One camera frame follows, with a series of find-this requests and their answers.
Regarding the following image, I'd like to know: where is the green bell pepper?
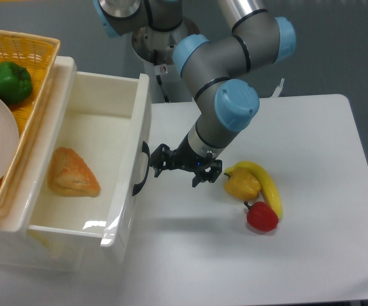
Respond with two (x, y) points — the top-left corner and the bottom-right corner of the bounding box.
(0, 61), (33, 106)

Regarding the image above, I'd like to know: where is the white drawer cabinet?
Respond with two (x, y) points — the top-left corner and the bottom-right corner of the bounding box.
(0, 56), (84, 271)

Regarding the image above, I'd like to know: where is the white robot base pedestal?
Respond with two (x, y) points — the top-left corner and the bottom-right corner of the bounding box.
(132, 17), (199, 103)

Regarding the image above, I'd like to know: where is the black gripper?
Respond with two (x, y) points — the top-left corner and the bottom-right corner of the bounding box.
(150, 140), (222, 187)

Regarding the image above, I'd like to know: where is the croissant pastry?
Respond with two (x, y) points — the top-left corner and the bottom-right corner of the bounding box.
(46, 147), (101, 198)

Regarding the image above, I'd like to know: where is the red bell pepper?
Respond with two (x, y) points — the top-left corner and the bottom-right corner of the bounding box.
(244, 201), (279, 232)

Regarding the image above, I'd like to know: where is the yellow woven basket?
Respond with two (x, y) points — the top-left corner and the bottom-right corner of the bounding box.
(0, 30), (60, 206)

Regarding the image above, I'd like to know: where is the yellow bell pepper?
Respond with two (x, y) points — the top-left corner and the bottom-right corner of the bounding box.
(223, 167), (261, 201)

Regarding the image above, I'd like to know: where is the yellow banana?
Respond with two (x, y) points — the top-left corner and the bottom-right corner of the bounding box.
(225, 161), (283, 219)

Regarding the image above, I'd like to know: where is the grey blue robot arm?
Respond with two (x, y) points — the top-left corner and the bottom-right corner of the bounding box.
(94, 1), (297, 186)

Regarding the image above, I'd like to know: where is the white top drawer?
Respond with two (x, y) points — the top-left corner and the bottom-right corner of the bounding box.
(27, 71), (153, 265)

